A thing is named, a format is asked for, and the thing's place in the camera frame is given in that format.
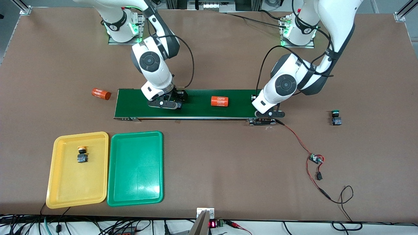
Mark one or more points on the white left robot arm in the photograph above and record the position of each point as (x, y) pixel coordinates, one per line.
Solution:
(285, 85)

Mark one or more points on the red digit display module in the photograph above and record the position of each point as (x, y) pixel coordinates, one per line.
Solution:
(215, 224)

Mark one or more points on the small motor controller board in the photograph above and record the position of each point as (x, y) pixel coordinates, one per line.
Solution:
(315, 159)

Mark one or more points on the green plastic tray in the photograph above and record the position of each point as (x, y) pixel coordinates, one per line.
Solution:
(135, 169)

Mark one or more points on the red clip lead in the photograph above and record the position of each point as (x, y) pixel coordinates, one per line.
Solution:
(238, 226)

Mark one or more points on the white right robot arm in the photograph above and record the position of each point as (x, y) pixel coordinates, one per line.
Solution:
(150, 60)

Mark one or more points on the yellow push button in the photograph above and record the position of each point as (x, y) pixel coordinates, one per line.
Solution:
(82, 158)

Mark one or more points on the grey device with lights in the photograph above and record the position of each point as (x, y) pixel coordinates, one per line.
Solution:
(215, 5)

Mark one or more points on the yellow plastic tray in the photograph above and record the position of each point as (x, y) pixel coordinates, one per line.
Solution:
(78, 189)

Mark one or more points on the green push button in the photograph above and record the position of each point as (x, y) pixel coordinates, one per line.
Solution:
(336, 120)

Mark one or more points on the aluminium frame corner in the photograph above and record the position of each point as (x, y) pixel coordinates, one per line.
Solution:
(400, 16)
(25, 9)

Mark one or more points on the green conveyor belt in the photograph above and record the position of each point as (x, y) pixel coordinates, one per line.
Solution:
(196, 112)

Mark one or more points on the orange 4680 cylinder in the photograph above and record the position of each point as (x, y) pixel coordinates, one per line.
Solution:
(219, 101)
(101, 94)

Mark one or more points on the aluminium camera mount bar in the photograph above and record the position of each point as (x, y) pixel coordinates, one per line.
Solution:
(200, 225)

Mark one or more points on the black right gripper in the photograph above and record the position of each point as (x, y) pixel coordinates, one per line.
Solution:
(179, 95)

